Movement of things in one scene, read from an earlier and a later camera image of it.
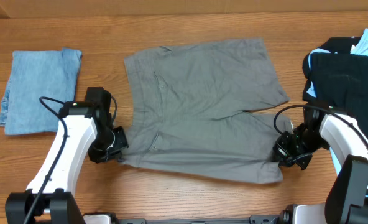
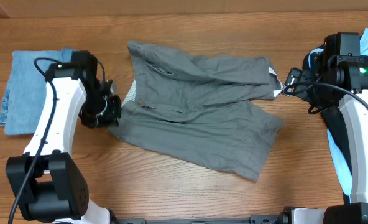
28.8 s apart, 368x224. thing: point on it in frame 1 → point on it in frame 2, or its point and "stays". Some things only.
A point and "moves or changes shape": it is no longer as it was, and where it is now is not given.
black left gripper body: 120,142 → 105,108
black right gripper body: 294,150 → 303,76
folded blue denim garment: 53,74 stays
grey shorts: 189,111 moves or changes shape
